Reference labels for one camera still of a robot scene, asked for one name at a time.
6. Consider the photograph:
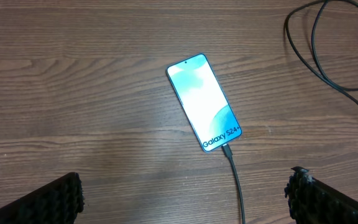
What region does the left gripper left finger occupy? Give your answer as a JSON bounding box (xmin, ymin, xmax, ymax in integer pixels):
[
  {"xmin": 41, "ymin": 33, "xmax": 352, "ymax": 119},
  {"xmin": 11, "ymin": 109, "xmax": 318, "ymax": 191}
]
[{"xmin": 0, "ymin": 172, "xmax": 84, "ymax": 224}]

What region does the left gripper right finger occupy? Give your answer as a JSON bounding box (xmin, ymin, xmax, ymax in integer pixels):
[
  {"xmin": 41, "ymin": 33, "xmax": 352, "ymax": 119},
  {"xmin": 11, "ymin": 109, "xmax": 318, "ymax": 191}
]
[{"xmin": 285, "ymin": 166, "xmax": 358, "ymax": 224}]

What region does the black USB charging cable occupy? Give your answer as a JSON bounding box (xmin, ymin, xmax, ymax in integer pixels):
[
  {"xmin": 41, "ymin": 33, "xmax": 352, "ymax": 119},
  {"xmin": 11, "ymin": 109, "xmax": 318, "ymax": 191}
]
[{"xmin": 221, "ymin": 0, "xmax": 358, "ymax": 224}]

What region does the Samsung Galaxy smartphone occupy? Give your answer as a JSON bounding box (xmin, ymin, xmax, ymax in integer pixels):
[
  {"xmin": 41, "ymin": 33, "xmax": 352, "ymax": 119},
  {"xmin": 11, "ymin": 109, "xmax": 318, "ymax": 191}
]
[{"xmin": 166, "ymin": 54, "xmax": 242, "ymax": 152}]

